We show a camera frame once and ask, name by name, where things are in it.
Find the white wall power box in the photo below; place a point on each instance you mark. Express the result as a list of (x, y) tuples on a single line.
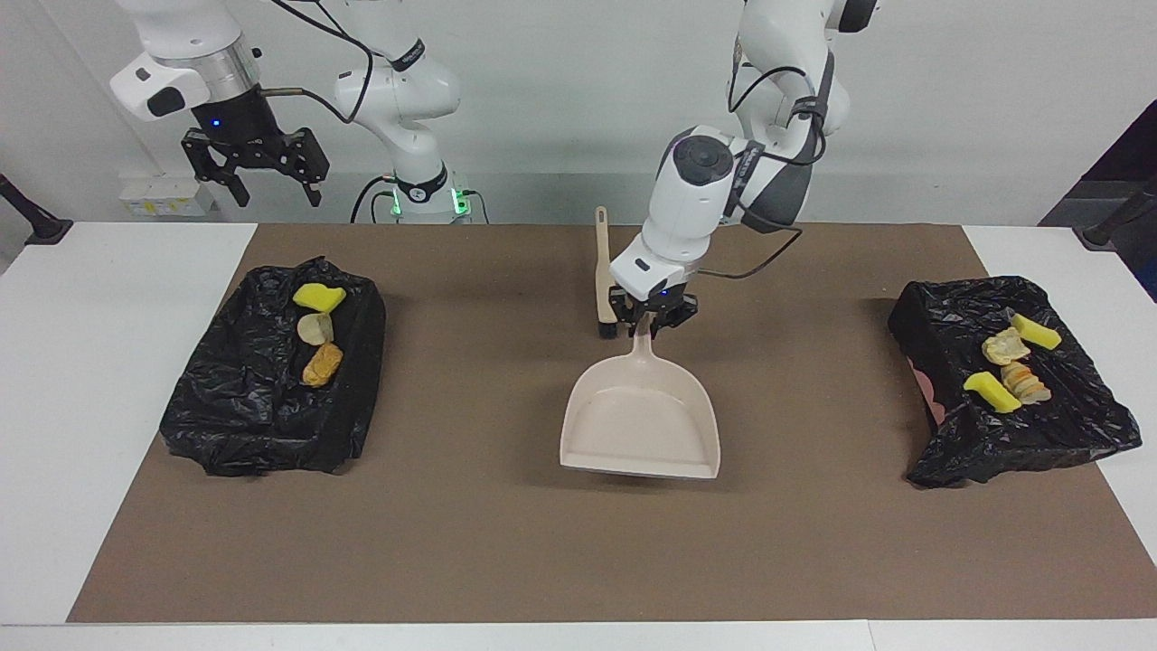
[(167, 196)]

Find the black stand leg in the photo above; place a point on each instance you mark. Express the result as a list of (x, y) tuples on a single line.
[(1107, 231), (36, 226)]

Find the brown table mat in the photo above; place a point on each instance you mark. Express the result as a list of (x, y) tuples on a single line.
[(578, 570)]

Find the black bag lined bin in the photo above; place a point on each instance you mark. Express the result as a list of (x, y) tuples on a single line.
[(244, 425)]

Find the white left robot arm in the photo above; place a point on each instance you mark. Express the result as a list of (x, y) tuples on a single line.
[(687, 199)]

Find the pink plastic bin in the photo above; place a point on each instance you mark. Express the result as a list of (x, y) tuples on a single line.
[(929, 393)]

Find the black trash bag liner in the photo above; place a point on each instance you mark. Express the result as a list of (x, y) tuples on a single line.
[(1067, 434)]

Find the beige hand brush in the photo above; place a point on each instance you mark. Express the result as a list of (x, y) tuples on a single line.
[(602, 262)]

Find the beige plastic dustpan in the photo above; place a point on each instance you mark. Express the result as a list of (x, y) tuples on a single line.
[(642, 425)]

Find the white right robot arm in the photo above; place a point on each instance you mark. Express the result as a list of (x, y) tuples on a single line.
[(398, 90)]

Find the orange brown foam chunk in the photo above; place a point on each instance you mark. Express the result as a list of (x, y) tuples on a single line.
[(323, 364)]

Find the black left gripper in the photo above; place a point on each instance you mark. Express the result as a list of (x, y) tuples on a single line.
[(655, 305)]

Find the pale foam chunk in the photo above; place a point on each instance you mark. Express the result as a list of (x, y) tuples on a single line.
[(314, 329), (1029, 384), (1003, 347)]

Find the yellow green sponge wedge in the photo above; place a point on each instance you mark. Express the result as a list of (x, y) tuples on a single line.
[(318, 297)]

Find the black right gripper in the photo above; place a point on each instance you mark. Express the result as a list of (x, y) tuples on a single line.
[(239, 127)]

